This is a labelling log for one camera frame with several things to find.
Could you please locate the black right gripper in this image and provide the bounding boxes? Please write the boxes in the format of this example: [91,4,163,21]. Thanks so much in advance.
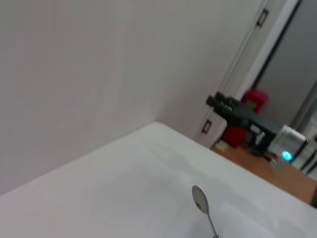
[206,91,281,159]

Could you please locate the light blue handled metal spoon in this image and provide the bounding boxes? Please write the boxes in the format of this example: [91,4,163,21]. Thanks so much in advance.
[192,185,221,238]

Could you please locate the black door hinge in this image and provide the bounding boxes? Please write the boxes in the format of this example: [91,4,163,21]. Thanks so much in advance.
[257,8,269,27]
[202,119,213,134]

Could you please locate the white door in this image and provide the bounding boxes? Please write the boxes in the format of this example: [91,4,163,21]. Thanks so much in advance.
[194,0,272,149]

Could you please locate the right arm cable with plug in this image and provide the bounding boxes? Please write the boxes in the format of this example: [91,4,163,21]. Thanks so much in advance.
[270,158,285,172]

